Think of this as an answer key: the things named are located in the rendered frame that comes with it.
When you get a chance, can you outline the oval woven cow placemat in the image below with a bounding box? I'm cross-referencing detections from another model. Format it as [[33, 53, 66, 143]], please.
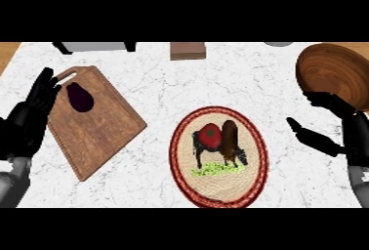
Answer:
[[168, 105, 272, 209]]

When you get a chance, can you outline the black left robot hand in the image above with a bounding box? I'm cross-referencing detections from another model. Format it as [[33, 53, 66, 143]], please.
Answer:
[[0, 66, 64, 161]]

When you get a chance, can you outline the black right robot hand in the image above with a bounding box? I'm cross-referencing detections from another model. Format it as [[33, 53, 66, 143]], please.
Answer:
[[286, 91, 369, 168]]

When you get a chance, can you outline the grey round object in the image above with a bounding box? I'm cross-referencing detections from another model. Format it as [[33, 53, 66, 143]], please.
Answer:
[[263, 42, 296, 48]]

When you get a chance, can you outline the red tomato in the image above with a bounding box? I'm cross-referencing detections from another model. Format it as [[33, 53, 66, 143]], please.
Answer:
[[199, 122, 224, 150]]

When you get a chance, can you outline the grey appliance with black legs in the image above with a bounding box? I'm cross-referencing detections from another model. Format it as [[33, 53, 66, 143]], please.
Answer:
[[51, 42, 139, 56]]

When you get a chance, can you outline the brown wooden block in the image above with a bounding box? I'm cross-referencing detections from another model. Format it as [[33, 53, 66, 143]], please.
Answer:
[[169, 42, 209, 62]]

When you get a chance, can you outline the dark purple eggplant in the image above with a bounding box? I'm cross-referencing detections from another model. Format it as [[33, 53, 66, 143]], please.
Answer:
[[66, 81, 97, 113]]

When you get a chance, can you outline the brown wooden cutting board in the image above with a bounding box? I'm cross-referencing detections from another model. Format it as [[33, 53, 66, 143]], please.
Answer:
[[46, 64, 150, 183]]

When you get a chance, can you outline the brown potato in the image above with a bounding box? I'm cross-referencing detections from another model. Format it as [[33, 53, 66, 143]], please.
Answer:
[[221, 119, 241, 164]]

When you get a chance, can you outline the brown wooden bowl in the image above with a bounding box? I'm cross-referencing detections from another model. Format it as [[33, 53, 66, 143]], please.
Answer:
[[294, 43, 369, 112]]

